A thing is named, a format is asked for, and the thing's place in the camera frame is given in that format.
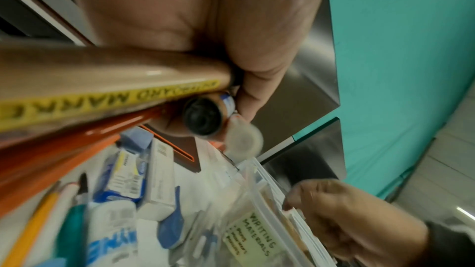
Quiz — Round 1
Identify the black monitor base red stripe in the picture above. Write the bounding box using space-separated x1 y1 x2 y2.
139 123 204 175

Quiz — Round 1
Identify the clear plastic storage box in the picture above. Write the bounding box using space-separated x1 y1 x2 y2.
178 154 337 267

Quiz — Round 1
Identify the pile of pens and markers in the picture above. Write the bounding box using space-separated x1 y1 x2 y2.
0 172 91 267

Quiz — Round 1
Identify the green cloth backdrop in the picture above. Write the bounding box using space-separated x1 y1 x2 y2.
326 0 475 201

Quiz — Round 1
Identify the white glue bottle orange cap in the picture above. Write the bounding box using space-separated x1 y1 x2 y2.
85 201 138 267

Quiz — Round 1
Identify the white round ended marker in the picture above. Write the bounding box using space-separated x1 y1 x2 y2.
222 119 265 160

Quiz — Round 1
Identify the black right wristband with markers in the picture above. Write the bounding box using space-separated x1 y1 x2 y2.
423 220 475 267

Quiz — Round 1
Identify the beige marker yellow band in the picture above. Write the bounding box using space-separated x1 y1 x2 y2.
0 40 242 135

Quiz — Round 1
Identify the person's right hand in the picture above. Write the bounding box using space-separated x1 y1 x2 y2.
282 179 432 265

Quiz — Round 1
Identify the person's left hand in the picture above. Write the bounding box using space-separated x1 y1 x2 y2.
61 0 331 123

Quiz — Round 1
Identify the blue staples box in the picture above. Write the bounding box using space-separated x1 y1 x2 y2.
92 148 151 202

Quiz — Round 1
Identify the red pen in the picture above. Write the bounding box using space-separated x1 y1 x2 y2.
0 103 165 161

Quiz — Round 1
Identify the black ended marker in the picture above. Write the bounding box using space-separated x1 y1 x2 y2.
181 91 238 138

